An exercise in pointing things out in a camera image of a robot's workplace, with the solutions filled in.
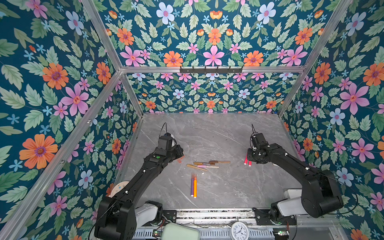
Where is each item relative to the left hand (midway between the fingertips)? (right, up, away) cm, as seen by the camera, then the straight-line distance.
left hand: (185, 146), depth 82 cm
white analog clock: (+27, -37, -15) cm, 48 cm away
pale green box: (-2, -39, -13) cm, 41 cm away
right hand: (+39, -7, +7) cm, 40 cm away
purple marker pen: (+4, -22, +2) cm, 23 cm away
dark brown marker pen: (+20, -12, +11) cm, 26 cm away
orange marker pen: (+5, -24, +1) cm, 24 cm away
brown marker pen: (+9, -12, +10) cm, 19 cm away
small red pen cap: (-5, -11, +13) cm, 18 cm away
